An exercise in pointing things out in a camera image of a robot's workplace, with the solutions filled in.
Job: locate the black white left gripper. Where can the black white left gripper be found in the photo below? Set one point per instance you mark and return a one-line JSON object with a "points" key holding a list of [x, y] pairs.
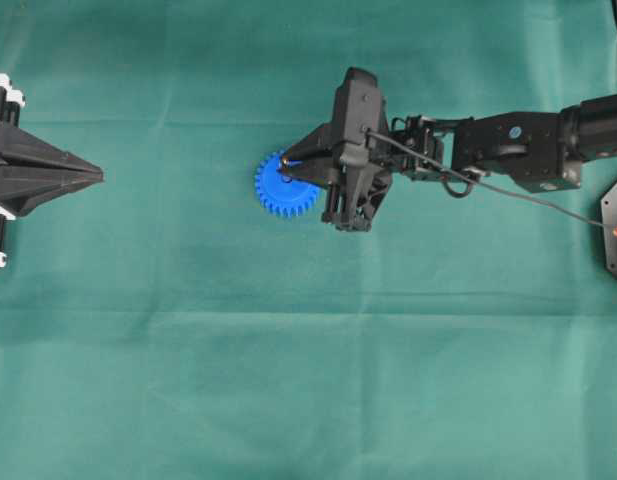
{"points": [[22, 189]]}

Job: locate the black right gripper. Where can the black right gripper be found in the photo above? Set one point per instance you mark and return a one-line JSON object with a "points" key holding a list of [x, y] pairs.
{"points": [[411, 147]]}

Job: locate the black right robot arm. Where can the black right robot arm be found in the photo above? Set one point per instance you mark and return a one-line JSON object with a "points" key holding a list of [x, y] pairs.
{"points": [[538, 151]]}

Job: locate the blue plastic gear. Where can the blue plastic gear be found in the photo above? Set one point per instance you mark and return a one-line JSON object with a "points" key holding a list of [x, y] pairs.
{"points": [[281, 195]]}

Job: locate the green table cloth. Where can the green table cloth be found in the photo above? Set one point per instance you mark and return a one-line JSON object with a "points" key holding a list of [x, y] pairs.
{"points": [[163, 325]]}

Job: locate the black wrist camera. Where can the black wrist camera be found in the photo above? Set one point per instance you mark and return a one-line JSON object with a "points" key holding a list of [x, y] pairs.
{"points": [[358, 110]]}

